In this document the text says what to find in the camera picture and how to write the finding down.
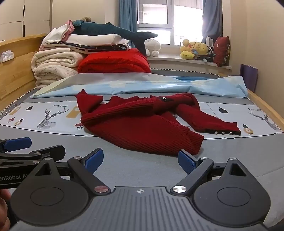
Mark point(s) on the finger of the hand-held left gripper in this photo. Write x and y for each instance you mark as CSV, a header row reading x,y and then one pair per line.
x,y
18,143
47,152

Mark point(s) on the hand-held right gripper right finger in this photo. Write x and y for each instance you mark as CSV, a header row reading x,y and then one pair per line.
x,y
186,162

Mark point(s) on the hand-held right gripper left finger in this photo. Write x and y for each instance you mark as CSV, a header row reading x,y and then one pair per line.
x,y
95,160

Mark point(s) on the dark red knit sweater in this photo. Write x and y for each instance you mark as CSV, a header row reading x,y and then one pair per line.
x,y
133,124

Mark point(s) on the person's left hand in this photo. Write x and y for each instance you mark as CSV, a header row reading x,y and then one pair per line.
x,y
3,211

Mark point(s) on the cream speckled folded blanket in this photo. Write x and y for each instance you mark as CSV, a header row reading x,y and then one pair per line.
x,y
53,76

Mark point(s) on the light blue sheet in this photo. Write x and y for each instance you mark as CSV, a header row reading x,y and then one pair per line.
x,y
155,85

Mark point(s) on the tissue box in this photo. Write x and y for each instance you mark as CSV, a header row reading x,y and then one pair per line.
x,y
6,56

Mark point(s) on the red folded blanket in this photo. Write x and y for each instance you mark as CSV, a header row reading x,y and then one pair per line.
x,y
115,62

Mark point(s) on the windowsill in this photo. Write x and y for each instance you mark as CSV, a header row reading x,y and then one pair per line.
x,y
173,59

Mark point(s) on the purple box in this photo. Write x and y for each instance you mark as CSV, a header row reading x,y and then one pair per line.
x,y
249,77

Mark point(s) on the yellow duck plush toy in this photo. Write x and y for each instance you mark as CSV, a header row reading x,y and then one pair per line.
x,y
186,52

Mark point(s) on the dark star-patterned folded cloth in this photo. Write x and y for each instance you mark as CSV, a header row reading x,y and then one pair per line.
x,y
97,47

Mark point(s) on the yellow bear plush toy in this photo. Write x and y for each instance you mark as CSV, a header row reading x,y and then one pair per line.
x,y
201,48

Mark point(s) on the dark red cushion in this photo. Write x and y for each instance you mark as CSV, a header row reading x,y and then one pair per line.
x,y
221,51

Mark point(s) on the stack of cream folded blankets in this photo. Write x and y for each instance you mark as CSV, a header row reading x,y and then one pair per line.
x,y
93,39

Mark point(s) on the white plush toy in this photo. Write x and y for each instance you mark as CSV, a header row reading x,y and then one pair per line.
x,y
153,46

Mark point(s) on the pink cloth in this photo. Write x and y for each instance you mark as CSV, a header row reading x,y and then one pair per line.
x,y
70,27

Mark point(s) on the beige wardrobe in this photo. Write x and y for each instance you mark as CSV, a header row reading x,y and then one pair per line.
x,y
33,15

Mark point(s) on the dark blue shark plush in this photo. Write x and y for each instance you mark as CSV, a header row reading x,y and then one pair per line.
x,y
99,28

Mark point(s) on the blue curtain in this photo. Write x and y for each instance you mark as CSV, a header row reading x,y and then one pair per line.
x,y
127,15
213,20

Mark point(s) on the window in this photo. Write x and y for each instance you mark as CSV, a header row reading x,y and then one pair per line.
x,y
159,17

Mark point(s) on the wooden bed frame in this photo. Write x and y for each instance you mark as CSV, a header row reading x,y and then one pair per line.
x,y
13,75

